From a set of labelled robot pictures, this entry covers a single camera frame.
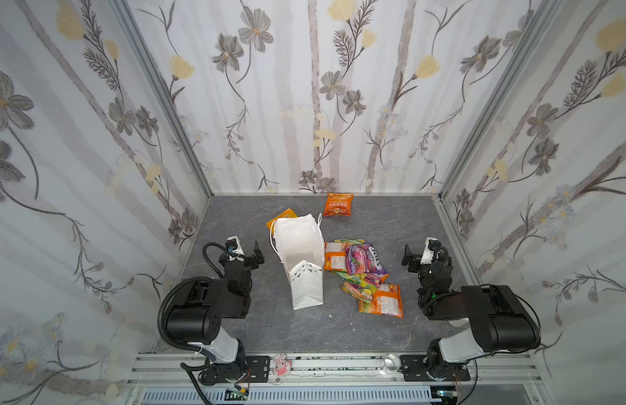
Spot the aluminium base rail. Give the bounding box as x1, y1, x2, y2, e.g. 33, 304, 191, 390
125, 352, 542, 387

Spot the white vented cable tray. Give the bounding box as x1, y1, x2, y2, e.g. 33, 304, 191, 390
139, 385, 443, 405

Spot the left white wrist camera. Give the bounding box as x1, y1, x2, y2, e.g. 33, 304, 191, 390
225, 236, 245, 262

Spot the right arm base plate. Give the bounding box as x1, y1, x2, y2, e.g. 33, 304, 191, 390
399, 354, 471, 382

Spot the orange chip bag by wall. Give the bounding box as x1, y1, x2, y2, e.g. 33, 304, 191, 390
322, 193, 354, 217

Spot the yellow mango candy bag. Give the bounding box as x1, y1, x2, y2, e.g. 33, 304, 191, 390
266, 209, 298, 233

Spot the orange snack bag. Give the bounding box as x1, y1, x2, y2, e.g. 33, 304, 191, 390
323, 241, 348, 272
359, 283, 404, 318

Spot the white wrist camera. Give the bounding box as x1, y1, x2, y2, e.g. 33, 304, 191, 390
421, 237, 441, 264
225, 236, 245, 262

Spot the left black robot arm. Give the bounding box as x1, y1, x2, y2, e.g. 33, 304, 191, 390
157, 237, 265, 388

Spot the pink cartoon sticker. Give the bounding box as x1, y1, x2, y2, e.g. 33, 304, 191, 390
274, 354, 292, 378

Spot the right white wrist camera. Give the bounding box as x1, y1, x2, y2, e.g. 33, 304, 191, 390
421, 237, 441, 264

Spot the pink Fox's candy bag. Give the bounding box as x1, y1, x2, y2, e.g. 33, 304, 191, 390
342, 273, 389, 303

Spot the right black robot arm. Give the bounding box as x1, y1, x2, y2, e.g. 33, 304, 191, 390
401, 238, 541, 381

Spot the green Fox's candy bag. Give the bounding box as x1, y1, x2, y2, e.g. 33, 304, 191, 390
324, 240, 365, 284

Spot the purple candy bag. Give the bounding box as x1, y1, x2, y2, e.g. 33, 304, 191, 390
345, 243, 388, 277

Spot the white paper bag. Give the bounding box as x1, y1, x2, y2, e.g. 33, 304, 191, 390
271, 214, 325, 311

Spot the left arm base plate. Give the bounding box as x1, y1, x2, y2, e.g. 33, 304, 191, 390
198, 355, 271, 386

